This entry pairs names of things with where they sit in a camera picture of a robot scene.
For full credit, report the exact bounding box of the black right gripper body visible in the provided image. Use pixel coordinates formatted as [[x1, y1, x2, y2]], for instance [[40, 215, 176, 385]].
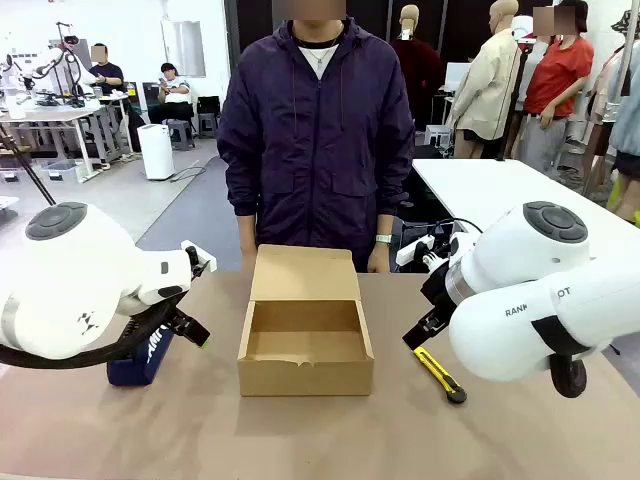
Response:
[[419, 259, 459, 322]]

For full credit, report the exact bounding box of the yellow utility knife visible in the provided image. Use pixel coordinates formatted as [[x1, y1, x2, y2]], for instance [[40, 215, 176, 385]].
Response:
[[413, 346, 469, 404]]

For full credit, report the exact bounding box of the blue zippered pencil case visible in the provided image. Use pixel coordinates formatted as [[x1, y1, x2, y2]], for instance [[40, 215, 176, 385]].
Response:
[[106, 327, 176, 387]]

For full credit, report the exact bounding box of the brown cardboard box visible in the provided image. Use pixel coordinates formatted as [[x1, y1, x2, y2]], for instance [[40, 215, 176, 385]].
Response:
[[236, 243, 376, 398]]

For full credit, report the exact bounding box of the person's right forearm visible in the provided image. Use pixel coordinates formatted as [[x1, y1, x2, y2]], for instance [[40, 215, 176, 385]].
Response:
[[236, 213, 258, 247]]

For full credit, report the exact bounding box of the person's left hand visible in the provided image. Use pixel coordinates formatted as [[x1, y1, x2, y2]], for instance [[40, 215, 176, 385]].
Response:
[[367, 242, 393, 274]]

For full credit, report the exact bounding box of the person's right hand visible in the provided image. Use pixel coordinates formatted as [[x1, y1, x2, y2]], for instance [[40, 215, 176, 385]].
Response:
[[239, 243, 259, 274]]

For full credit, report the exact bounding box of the white power strip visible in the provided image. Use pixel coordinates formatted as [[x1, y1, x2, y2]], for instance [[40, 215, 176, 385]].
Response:
[[397, 236, 436, 267]]

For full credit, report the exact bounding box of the white table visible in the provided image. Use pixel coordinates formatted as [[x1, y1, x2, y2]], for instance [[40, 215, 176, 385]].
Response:
[[412, 157, 640, 261]]

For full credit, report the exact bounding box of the white air purifier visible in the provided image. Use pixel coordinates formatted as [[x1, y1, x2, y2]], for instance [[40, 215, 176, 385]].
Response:
[[136, 123, 176, 181]]

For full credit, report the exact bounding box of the person in purple jacket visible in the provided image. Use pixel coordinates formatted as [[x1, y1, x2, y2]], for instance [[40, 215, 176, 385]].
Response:
[[216, 0, 417, 274]]

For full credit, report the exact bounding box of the grey metal stool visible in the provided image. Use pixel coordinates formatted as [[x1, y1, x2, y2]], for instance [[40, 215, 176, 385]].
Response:
[[167, 119, 197, 151], [197, 113, 220, 140]]

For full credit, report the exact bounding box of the clear plastic storage bin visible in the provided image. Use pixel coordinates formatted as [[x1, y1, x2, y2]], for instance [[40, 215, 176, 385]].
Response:
[[39, 158, 84, 184]]

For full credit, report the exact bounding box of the mannequin in beige jacket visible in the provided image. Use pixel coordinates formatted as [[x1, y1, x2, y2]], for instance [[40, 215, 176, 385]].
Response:
[[446, 0, 524, 160]]

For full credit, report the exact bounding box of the mannequin in dark red garment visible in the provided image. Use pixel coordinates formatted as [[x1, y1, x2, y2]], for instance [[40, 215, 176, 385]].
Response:
[[389, 4, 446, 134]]

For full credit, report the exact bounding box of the black tripod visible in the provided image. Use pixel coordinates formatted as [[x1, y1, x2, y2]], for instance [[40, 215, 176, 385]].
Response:
[[0, 124, 56, 206]]

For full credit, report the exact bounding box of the seated person in white shirt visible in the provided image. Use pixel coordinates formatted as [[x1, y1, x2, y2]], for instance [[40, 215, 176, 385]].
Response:
[[148, 62, 195, 126]]

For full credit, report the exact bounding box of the white background desk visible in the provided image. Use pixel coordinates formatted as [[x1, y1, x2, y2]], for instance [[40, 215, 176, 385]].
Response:
[[0, 94, 134, 181]]

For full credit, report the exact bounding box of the seated person in dark shirt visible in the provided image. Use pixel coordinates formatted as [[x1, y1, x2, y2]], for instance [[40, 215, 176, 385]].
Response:
[[88, 43, 134, 151]]

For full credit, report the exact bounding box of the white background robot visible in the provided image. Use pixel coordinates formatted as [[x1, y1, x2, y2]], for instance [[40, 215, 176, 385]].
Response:
[[29, 22, 99, 109]]

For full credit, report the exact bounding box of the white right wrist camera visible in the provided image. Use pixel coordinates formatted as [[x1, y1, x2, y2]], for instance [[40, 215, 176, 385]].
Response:
[[422, 232, 476, 274]]

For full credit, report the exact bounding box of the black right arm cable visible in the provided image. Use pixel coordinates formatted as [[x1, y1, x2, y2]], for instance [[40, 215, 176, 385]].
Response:
[[530, 314, 601, 399]]

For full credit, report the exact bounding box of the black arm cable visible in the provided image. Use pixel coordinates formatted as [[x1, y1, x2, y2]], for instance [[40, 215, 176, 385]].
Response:
[[530, 314, 601, 399], [0, 294, 189, 371]]

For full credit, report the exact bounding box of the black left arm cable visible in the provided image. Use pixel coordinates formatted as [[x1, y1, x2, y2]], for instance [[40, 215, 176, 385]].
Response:
[[0, 294, 189, 371]]

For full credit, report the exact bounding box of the grey wall panel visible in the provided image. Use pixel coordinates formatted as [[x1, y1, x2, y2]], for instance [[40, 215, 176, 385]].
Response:
[[160, 19, 207, 79]]

